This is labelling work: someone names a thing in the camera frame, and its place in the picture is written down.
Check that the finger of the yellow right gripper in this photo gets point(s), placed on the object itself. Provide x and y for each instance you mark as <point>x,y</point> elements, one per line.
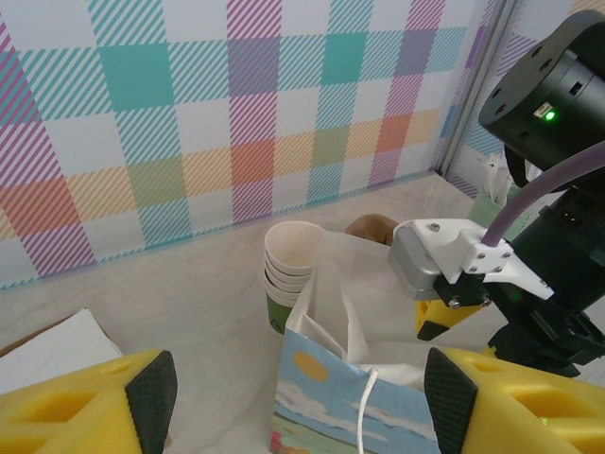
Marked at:
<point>439,319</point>

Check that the brown cardboard box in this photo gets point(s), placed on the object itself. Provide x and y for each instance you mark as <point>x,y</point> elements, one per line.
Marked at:
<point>28,338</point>

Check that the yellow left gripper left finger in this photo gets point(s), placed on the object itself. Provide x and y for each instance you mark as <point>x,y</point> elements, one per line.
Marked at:
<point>71,406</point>

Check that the printed paper gift bag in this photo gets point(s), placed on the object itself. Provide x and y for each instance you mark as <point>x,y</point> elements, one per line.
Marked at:
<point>326,392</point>

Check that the stack of paper cups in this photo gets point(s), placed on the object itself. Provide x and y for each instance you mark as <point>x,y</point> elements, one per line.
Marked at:
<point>290,255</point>

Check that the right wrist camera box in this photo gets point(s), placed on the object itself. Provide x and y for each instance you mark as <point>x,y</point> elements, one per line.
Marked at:
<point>425,265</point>

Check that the brown pulp cup carrier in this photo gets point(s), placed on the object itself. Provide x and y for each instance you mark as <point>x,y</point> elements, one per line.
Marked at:
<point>373,227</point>

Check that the green stirrer holder cup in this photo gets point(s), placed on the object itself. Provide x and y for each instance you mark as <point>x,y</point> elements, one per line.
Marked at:
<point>487,208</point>

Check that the aluminium frame post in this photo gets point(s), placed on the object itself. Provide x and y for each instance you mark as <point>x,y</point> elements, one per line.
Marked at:
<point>477,80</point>

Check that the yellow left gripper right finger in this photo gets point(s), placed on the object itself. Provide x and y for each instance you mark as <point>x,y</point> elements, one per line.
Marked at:
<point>529,411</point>

